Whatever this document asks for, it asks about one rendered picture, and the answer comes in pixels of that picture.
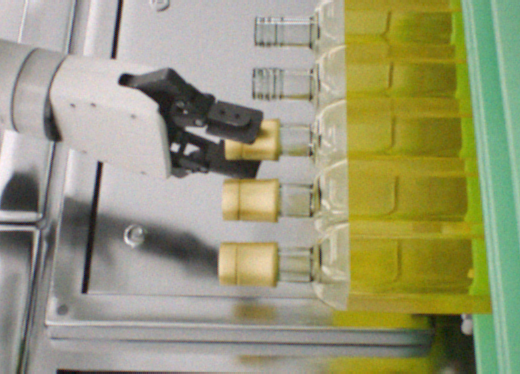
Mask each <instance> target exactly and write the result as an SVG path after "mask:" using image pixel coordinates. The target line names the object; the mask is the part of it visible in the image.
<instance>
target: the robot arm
mask: <svg viewBox="0 0 520 374"><path fill-rule="evenodd" d="M216 101H217V102H216ZM184 110H185V111H186V112H187V113H184ZM263 120H264V112H263V111H261V110H259V109H255V108H252V107H245V106H241V105H237V104H234V103H230V102H223V101H220V100H217V98H216V96H214V95H212V94H211V93H206V92H201V91H200V90H198V89H197V88H196V87H194V85H193V84H191V83H187V81H186V80H185V79H183V78H182V76H181V75H180V74H179V73H177V72H176V70H175V69H173V68H171V67H165V68H162V69H157V68H153V67H147V66H144V65H140V64H136V63H132V62H123V61H118V60H113V59H107V58H101V57H95V56H89V57H86V56H73V55H69V54H66V53H62V52H59V51H52V50H49V49H45V48H41V47H38V46H31V45H28V44H24V43H21V42H17V41H11V40H7V39H4V38H0V128H1V129H4V130H8V131H10V132H17V133H21V134H24V135H27V136H31V137H34V138H40V139H43V140H47V141H50V142H54V143H62V142H63V143H64V145H65V146H66V147H68V148H70V149H73V150H75V151H77V152H78V153H80V154H83V155H86V156H89V157H90V158H93V159H94V160H97V161H101V162H104V163H106V164H109V165H112V166H117V167H119V168H122V169H124V170H127V171H130V172H135V173H138V174H141V175H144V176H147V177H150V178H157V179H161V180H165V179H168V178H170V176H171V175H172V176H174V177H175V178H179V179H181V178H185V177H187V176H188V175H190V174H194V173H197V172H200V173H203V174H208V173H210V172H213V173H217V174H220V175H223V176H227V177H230V178H240V179H243V178H249V179H256V178H257V175H258V170H259V167H260V166H261V163H262V160H243V159H242V160H227V159H226V156H225V140H224V139H227V140H230V141H234V142H237V143H244V144H247V145H253V144H254V143H255V141H256V138H257V136H258V131H259V129H260V127H261V125H262V122H263ZM205 125H207V127H206V129H205V134H206V135H210V136H213V137H220V140H219V143H218V144H217V143H216V142H213V141H211V140H209V139H207V138H205V137H201V136H199V135H197V134H194V133H193V132H190V131H186V126H187V127H196V128H204V127H205ZM221 138H223V139H221ZM173 143H176V145H179V144H180V146H179V148H178V150H177V152H176V151H174V150H171V147H172V145H173ZM188 144H190V145H193V146H194V147H197V148H199V149H196V150H193V151H191V152H189V153H188V154H184V153H185V150H186V149H187V146H188Z"/></svg>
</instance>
